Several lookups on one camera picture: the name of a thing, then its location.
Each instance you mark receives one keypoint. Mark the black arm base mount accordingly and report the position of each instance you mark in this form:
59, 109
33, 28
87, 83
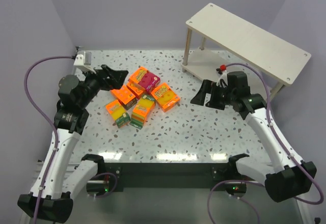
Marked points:
171, 175

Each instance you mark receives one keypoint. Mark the orange Scrub Daddy box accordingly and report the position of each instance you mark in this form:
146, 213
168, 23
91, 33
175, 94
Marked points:
137, 90

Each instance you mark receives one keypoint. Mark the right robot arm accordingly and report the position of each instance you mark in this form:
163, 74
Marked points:
287, 175

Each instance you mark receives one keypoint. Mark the Sponge Daddy multipack box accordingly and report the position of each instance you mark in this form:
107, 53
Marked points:
142, 110

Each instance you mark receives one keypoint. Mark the Scrub Daddy yellow sponge box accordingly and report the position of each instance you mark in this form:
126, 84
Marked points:
165, 97

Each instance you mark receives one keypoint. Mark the pink Scrub Mommy box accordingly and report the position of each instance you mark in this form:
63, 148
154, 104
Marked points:
145, 80

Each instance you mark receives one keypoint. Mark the white two-tier shelf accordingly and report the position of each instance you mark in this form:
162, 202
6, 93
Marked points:
254, 46

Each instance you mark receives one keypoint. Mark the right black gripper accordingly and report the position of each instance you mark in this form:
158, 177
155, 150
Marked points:
214, 98

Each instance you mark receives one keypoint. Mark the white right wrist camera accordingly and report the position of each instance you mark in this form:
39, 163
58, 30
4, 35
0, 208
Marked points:
222, 80

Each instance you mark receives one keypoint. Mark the Sponge Daddy yellow green box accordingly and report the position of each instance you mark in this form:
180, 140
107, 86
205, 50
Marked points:
118, 113

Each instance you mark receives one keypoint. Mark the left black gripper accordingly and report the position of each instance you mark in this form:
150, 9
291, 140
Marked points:
104, 76

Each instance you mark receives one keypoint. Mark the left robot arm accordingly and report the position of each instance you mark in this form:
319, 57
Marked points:
51, 197

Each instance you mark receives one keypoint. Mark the orange sponge box backside up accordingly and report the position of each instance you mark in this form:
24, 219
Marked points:
125, 96

